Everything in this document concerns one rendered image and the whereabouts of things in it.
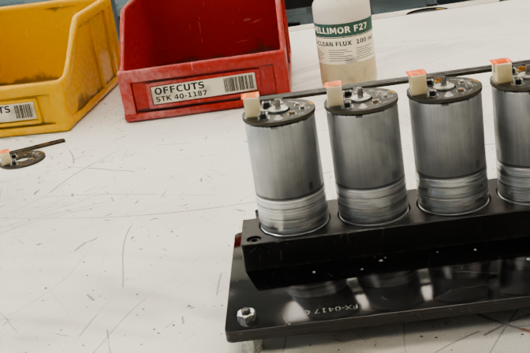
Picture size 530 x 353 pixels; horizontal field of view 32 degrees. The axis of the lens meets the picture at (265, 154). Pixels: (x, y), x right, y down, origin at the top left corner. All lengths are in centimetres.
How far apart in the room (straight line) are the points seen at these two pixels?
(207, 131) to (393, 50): 17
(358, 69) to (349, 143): 24
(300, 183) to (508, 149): 7
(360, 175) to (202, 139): 20
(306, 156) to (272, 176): 1
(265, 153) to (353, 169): 3
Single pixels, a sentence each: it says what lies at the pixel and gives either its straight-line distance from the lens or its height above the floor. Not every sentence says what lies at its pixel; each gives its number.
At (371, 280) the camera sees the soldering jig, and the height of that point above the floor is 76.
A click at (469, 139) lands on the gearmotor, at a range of 31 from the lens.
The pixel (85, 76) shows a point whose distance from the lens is 59.
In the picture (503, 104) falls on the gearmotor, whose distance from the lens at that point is 31.
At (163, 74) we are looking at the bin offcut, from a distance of 53.
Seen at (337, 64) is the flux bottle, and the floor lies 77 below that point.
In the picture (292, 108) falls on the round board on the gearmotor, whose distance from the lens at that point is 31.
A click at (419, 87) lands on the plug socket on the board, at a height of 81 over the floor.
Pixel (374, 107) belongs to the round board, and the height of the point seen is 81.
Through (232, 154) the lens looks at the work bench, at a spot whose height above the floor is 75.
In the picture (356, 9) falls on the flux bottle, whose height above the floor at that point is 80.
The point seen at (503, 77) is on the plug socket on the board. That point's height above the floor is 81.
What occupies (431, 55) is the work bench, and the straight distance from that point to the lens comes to 60.
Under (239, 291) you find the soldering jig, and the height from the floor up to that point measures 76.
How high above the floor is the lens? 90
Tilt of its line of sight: 20 degrees down
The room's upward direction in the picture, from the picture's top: 9 degrees counter-clockwise
